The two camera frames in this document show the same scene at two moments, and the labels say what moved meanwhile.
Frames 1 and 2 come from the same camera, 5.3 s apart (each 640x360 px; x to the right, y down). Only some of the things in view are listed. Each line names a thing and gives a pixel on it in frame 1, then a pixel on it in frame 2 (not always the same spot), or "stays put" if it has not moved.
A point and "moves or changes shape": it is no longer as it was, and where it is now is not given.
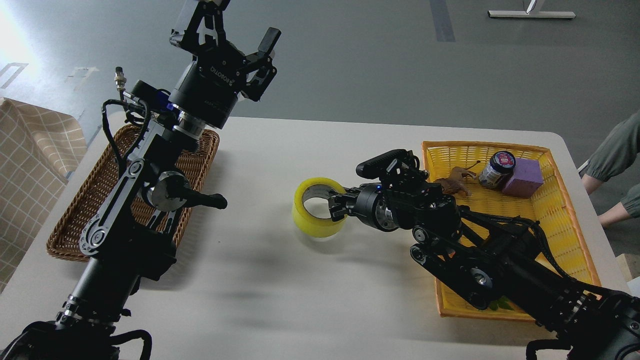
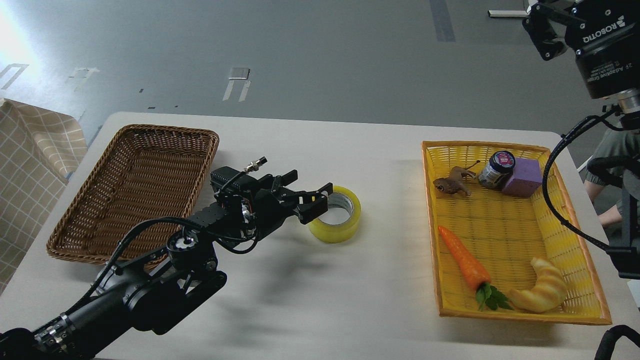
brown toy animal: [452, 185] stays put
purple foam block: [527, 178] stays put
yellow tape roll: [318, 187] moves or changes shape
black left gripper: [209, 87] to [272, 203]
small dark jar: [499, 169] stays put
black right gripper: [360, 203] to [605, 34]
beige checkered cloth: [39, 148] stays put
